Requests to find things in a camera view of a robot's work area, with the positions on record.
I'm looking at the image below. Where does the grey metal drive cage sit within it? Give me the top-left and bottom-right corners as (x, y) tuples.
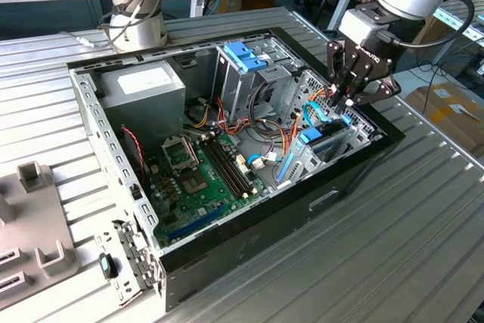
(210, 43), (306, 124)

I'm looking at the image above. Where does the metal socket cover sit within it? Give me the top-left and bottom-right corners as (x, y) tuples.
(161, 135), (201, 177)

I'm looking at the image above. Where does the orange yellow red power wire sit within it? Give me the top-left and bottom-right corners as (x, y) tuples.
(315, 86), (340, 101)

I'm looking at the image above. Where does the thick black wrist cable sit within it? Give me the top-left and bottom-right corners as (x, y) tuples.
(392, 0), (476, 51)

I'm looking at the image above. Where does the black case fan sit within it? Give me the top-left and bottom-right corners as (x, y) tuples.
(119, 124), (149, 188)

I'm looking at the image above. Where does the metal disk bay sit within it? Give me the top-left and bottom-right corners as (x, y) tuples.
(272, 70), (383, 192)

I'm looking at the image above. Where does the grey power supply unit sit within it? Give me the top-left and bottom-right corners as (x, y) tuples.
(97, 61), (188, 141)

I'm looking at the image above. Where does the green motherboard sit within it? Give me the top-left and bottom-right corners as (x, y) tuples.
(147, 130), (274, 250)

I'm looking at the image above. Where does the black cable with pale plug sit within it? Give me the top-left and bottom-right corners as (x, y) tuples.
(75, 0), (175, 51)

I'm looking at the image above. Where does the multicolour wire harness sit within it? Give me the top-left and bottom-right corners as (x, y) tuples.
(215, 98), (303, 161)

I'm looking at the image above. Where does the hard disk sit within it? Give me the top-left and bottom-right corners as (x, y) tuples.
(278, 113), (358, 185)

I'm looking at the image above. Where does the blue expansion slot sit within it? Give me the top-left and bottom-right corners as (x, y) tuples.
(168, 203), (228, 244)

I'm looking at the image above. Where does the grey parts rack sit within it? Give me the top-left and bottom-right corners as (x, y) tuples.
(0, 161), (81, 312)

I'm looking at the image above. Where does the open black PC case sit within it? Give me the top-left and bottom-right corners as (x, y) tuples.
(67, 26), (408, 312)

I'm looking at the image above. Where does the black RAM slot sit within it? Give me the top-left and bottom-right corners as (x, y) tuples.
(212, 139), (255, 195)
(204, 141), (247, 200)

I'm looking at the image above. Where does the blue data wire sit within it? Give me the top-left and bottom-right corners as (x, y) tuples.
(301, 100), (334, 131)

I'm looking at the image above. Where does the small black tool teal ring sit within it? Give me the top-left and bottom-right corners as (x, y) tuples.
(97, 253), (119, 281)

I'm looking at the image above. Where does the blue wire with white plug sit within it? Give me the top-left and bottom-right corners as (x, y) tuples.
(245, 153), (268, 172)

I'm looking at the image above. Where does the cardboard box yellow tape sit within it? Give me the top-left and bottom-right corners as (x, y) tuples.
(405, 81), (484, 158)

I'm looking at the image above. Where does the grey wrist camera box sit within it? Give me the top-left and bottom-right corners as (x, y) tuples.
(337, 8), (393, 42)

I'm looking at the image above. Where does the blue plastic bay latch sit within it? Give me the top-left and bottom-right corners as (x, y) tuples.
(222, 42), (271, 75)

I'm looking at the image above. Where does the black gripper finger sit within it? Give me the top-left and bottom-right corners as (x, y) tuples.
(326, 40), (360, 113)
(342, 65), (402, 113)

